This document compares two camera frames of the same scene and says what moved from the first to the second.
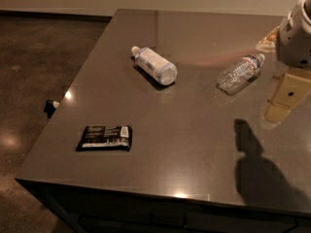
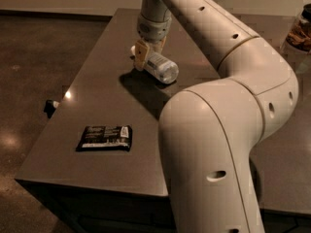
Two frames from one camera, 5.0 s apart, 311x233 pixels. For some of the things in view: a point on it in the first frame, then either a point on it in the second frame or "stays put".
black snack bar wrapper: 99,138 stays put
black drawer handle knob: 50,108 stays put
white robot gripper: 293,43 to 153,30
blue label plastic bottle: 161,69 stays put
